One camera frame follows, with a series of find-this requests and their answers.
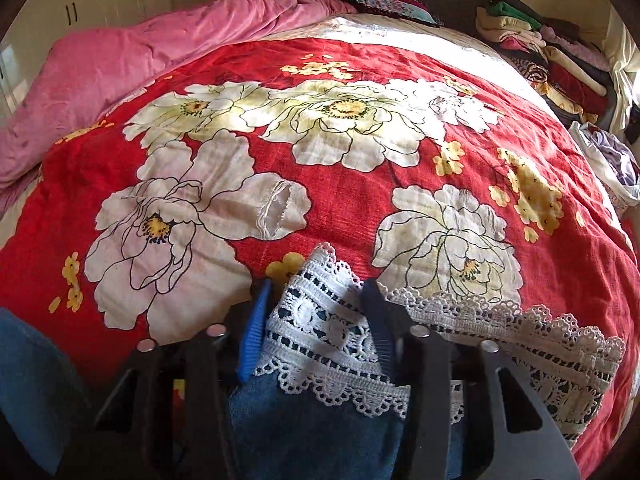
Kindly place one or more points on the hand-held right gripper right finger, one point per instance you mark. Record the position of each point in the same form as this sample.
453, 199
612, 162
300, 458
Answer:
381, 322

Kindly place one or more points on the cream curtain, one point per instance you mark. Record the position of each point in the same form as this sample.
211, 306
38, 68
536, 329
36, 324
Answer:
625, 60

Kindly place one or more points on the floral pillow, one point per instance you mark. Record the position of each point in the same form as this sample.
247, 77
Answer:
390, 5

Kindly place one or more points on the pink quilt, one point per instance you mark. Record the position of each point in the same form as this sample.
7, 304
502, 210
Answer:
150, 60

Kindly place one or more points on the red floral blanket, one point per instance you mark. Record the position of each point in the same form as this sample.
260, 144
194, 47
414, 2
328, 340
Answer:
350, 185

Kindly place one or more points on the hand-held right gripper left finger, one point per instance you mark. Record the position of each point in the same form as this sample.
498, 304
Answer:
254, 332

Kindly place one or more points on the stack of folded clothes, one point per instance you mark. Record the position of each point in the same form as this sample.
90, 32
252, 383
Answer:
550, 60

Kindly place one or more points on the white and lavender garment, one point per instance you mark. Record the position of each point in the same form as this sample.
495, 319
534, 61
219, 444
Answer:
610, 155

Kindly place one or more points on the blue denim pants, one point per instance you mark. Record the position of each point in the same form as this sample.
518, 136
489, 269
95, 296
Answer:
320, 425

